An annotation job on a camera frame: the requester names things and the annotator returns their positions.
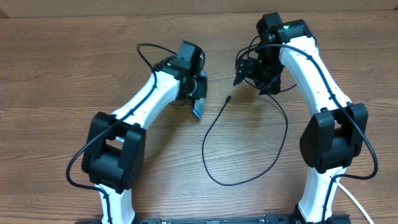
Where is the white extension strip cord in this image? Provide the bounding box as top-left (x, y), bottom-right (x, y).
top-left (336, 182), bottom-right (376, 224)

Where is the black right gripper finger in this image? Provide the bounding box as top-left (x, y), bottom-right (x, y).
top-left (233, 71), bottom-right (246, 86)
top-left (259, 83), bottom-right (280, 95)

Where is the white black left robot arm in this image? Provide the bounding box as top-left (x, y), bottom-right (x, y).
top-left (81, 41), bottom-right (207, 223)

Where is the black USB charging cable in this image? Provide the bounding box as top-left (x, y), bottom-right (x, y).
top-left (201, 35), bottom-right (298, 187)

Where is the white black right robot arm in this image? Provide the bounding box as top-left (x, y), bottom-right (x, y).
top-left (233, 12), bottom-right (368, 223)

